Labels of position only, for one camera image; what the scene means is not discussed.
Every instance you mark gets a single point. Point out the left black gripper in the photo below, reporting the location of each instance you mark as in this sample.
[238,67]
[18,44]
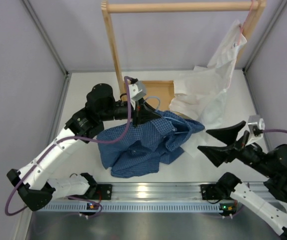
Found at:
[142,112]

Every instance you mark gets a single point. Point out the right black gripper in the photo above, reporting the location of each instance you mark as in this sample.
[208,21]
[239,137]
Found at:
[225,153]

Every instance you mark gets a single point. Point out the blue checked shirt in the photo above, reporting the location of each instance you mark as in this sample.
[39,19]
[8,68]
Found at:
[145,147]

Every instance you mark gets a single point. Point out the blue wire hanger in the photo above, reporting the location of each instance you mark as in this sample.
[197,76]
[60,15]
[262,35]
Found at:
[157,108]

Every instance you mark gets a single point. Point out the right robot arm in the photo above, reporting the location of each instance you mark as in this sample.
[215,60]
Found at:
[274,168]

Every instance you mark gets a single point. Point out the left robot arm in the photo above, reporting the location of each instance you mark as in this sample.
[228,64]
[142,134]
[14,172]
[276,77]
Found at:
[34,183]

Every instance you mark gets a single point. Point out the white shirt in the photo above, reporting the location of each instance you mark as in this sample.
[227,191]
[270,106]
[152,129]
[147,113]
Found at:
[201,94]

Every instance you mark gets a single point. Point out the wooden clothes rack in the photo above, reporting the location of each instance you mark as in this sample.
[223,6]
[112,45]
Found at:
[146,35]

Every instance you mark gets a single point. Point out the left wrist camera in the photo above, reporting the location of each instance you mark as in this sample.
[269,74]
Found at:
[137,91]

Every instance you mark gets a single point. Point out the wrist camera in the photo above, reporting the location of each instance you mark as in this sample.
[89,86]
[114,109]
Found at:
[137,91]
[256,126]

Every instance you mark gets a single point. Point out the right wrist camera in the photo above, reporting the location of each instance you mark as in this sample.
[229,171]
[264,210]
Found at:
[256,126]

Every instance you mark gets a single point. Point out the right aluminium frame post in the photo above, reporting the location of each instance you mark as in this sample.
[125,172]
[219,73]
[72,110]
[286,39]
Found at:
[264,36]

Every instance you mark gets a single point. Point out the aluminium frame post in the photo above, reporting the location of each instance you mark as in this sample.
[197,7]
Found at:
[264,36]
[47,40]

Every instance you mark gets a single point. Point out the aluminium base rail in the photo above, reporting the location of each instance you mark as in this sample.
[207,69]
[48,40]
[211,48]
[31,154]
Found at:
[157,191]

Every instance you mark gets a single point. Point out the left aluminium frame post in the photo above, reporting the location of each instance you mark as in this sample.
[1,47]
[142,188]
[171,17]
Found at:
[47,40]

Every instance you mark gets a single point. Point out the pink wire hanger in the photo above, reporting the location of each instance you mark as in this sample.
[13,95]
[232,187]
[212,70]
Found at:
[237,43]

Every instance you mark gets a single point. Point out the grey slotted cable duct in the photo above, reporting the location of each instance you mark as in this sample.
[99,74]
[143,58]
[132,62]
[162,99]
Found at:
[134,207]

